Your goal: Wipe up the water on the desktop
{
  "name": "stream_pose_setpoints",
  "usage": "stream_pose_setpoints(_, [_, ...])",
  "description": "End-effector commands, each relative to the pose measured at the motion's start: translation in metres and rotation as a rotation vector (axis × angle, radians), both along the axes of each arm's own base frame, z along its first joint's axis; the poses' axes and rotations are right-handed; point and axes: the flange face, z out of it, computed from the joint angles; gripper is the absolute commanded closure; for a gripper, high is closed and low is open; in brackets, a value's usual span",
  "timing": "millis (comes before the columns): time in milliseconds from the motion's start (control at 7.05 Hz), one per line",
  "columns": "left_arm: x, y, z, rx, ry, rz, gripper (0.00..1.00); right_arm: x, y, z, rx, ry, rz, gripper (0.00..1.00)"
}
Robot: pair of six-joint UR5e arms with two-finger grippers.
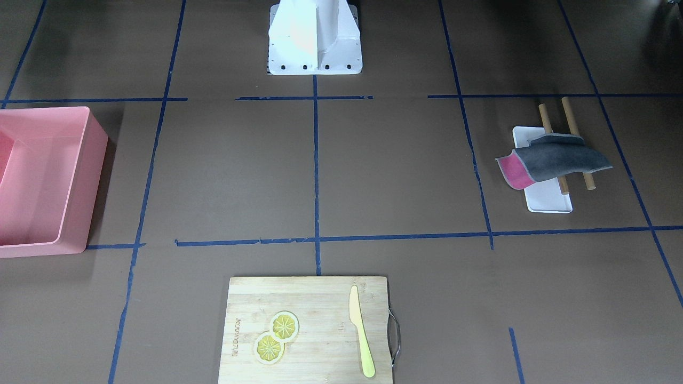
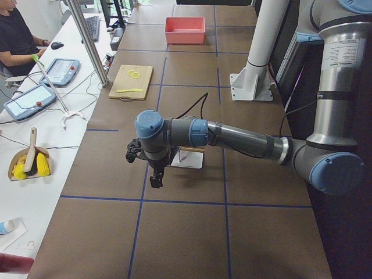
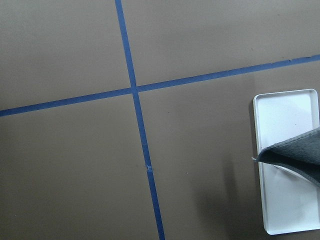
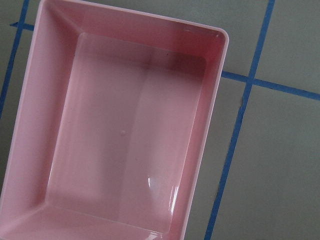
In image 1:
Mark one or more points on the grey and pink cloth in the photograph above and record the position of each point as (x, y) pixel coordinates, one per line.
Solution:
(550, 156)

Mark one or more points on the yellow plastic knife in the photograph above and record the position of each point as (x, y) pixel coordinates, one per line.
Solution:
(367, 362)

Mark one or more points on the bamboo cutting board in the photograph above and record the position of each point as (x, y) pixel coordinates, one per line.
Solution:
(326, 349)

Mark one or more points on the lemon slice upper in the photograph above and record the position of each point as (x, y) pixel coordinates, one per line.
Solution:
(284, 326)

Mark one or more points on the lemon slice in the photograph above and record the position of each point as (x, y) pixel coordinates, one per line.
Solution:
(267, 349)
(284, 326)

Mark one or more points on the lemon slice lower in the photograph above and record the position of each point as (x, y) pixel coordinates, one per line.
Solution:
(267, 349)

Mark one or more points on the white rectangular tray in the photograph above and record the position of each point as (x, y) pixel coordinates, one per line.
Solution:
(545, 196)

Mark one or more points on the wooden rod inner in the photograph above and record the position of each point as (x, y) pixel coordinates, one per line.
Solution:
(543, 111)

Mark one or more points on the wooden rod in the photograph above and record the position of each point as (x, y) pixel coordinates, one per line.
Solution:
(588, 177)
(543, 111)

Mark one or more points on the wooden rod outer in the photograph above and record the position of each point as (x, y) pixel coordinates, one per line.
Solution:
(588, 177)

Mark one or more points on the pink plastic bin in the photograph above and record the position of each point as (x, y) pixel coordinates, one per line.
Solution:
(52, 160)

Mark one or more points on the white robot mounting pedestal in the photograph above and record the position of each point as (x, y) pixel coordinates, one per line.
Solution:
(314, 38)

